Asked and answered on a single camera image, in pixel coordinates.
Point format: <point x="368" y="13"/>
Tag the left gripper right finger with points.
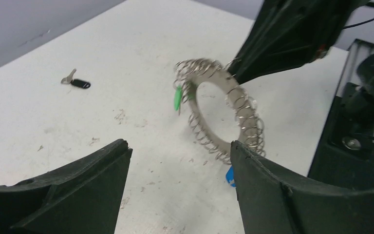
<point x="276" y="200"/>

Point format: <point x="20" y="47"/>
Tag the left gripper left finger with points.
<point x="82" y="197"/>

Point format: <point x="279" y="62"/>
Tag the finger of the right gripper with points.
<point x="288" y="34"/>

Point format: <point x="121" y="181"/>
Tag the key with blue tag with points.
<point x="230" y="177"/>

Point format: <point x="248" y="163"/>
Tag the key with black tag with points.
<point x="69" y="80"/>

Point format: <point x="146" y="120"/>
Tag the aluminium frame rail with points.
<point x="358" y="51"/>

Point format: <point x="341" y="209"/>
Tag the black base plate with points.
<point x="345" y="152"/>

